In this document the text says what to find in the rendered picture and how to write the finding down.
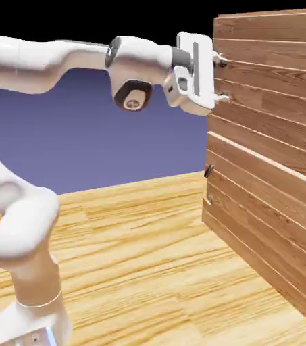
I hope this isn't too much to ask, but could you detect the dark metal door handle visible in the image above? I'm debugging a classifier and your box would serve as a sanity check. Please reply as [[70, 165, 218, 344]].
[[203, 164, 215, 207], [218, 57, 231, 104]]

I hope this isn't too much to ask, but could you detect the wooden cabinet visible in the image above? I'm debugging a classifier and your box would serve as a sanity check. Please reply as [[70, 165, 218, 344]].
[[201, 7, 306, 321]]

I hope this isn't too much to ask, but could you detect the large wooden cabinet door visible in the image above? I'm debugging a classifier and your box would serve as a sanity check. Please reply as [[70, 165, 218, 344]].
[[206, 37, 306, 185]]

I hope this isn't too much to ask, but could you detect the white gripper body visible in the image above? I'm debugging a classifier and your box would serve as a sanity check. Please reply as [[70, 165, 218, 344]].
[[176, 31, 216, 118]]

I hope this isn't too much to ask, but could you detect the small wooden cabinet door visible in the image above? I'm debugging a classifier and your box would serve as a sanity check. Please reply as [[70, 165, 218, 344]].
[[204, 131, 306, 262]]

